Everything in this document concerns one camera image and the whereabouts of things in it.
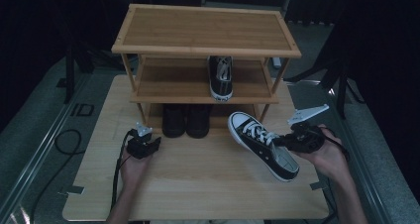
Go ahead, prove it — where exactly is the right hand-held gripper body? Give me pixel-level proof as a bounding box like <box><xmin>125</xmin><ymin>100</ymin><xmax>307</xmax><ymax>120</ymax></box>
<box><xmin>285</xmin><ymin>103</ymin><xmax>331</xmax><ymax>155</ymax></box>

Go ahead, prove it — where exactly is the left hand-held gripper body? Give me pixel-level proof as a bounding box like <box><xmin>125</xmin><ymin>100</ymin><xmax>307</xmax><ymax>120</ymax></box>
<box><xmin>126</xmin><ymin>122</ymin><xmax>155</xmax><ymax>161</ymax></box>

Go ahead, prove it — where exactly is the black and white sneaker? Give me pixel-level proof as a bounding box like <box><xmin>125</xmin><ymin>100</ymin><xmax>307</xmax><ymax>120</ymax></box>
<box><xmin>206</xmin><ymin>55</ymin><xmax>234</xmax><ymax>103</ymax></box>
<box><xmin>227</xmin><ymin>111</ymin><xmax>301</xmax><ymax>183</ymax></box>

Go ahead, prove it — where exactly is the black shoe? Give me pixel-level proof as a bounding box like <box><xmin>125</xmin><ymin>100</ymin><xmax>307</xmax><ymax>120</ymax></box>
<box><xmin>160</xmin><ymin>103</ymin><xmax>187</xmax><ymax>139</ymax></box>
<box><xmin>184</xmin><ymin>103</ymin><xmax>213</xmax><ymax>140</ymax></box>

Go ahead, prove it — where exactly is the wooden shoe rack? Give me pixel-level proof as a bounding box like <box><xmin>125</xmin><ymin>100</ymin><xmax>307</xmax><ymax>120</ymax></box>
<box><xmin>111</xmin><ymin>3</ymin><xmax>303</xmax><ymax>135</ymax></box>

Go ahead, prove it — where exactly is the person's left hand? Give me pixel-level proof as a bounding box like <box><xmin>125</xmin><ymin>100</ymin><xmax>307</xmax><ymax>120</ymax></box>
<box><xmin>119</xmin><ymin>148</ymin><xmax>154</xmax><ymax>186</ymax></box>

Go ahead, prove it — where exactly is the person's right hand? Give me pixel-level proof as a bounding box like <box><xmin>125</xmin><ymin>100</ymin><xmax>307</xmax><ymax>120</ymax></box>
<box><xmin>292</xmin><ymin>124</ymin><xmax>352</xmax><ymax>182</ymax></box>

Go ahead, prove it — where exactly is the grey tape piece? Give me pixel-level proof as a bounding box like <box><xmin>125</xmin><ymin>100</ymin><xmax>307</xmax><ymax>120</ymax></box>
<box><xmin>309</xmin><ymin>180</ymin><xmax>327</xmax><ymax>191</ymax></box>
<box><xmin>56</xmin><ymin>184</ymin><xmax>85</xmax><ymax>196</ymax></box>

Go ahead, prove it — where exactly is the black metal stand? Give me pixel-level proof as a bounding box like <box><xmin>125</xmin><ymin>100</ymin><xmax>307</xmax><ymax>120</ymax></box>
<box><xmin>283</xmin><ymin>49</ymin><xmax>366</xmax><ymax>120</ymax></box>
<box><xmin>63</xmin><ymin>44</ymin><xmax>97</xmax><ymax>105</ymax></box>

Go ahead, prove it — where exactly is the black floor socket plate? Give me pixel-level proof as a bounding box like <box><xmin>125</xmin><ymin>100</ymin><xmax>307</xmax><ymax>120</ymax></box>
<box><xmin>70</xmin><ymin>102</ymin><xmax>96</xmax><ymax>117</ymax></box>

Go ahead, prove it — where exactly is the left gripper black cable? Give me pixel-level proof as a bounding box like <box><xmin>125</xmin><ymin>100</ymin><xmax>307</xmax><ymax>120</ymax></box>
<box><xmin>109</xmin><ymin>128</ymin><xmax>137</xmax><ymax>213</ymax></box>

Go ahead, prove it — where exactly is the black floor cable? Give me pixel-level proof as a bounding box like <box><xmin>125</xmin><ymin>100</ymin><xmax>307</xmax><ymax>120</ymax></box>
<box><xmin>30</xmin><ymin>128</ymin><xmax>84</xmax><ymax>224</ymax></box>

